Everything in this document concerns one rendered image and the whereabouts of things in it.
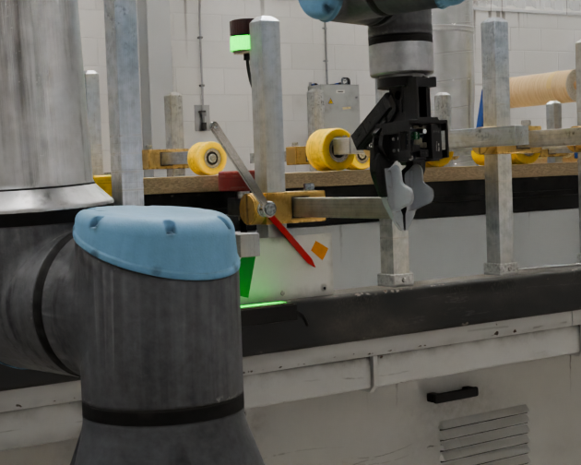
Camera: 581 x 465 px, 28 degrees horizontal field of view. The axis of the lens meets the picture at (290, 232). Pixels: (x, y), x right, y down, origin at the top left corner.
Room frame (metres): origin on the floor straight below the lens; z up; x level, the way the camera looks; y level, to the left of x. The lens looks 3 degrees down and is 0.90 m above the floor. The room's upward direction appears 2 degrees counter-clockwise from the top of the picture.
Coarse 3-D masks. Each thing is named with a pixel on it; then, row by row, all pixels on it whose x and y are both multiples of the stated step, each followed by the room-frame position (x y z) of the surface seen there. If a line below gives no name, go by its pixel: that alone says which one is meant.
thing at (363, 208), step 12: (228, 204) 1.99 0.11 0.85; (300, 204) 1.81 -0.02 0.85; (312, 204) 1.79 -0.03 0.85; (324, 204) 1.76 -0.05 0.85; (336, 204) 1.73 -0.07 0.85; (348, 204) 1.71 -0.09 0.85; (360, 204) 1.69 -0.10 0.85; (372, 204) 1.66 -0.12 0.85; (300, 216) 1.81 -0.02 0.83; (312, 216) 1.79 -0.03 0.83; (324, 216) 1.76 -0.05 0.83; (336, 216) 1.73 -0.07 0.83; (348, 216) 1.71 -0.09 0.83; (360, 216) 1.69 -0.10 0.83; (372, 216) 1.66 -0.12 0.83; (384, 216) 1.64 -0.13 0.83
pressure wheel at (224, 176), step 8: (224, 176) 1.95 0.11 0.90; (232, 176) 1.94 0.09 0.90; (240, 176) 1.94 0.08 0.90; (224, 184) 1.95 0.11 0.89; (232, 184) 1.94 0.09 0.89; (240, 184) 1.94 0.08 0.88; (240, 192) 1.97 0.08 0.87; (248, 192) 1.97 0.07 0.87; (240, 216) 1.98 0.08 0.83; (240, 224) 1.98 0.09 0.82
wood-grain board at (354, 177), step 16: (176, 176) 1.96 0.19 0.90; (192, 176) 1.97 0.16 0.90; (208, 176) 1.99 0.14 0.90; (288, 176) 2.08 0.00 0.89; (304, 176) 2.10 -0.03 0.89; (320, 176) 2.12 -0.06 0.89; (336, 176) 2.14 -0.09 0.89; (352, 176) 2.17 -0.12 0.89; (368, 176) 2.19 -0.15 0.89; (432, 176) 2.28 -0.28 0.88; (448, 176) 2.30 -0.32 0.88; (464, 176) 2.32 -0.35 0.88; (480, 176) 2.35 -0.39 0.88; (512, 176) 2.40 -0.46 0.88; (528, 176) 2.43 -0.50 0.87; (144, 192) 1.92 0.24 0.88; (160, 192) 1.94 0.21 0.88; (176, 192) 1.95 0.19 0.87; (192, 192) 1.97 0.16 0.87
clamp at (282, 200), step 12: (276, 192) 1.82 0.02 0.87; (288, 192) 1.83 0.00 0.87; (300, 192) 1.84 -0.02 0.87; (312, 192) 1.85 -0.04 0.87; (324, 192) 1.86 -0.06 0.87; (240, 204) 1.83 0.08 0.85; (252, 204) 1.80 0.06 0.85; (276, 204) 1.81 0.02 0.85; (288, 204) 1.82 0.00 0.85; (252, 216) 1.80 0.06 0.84; (276, 216) 1.81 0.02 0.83; (288, 216) 1.82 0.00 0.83
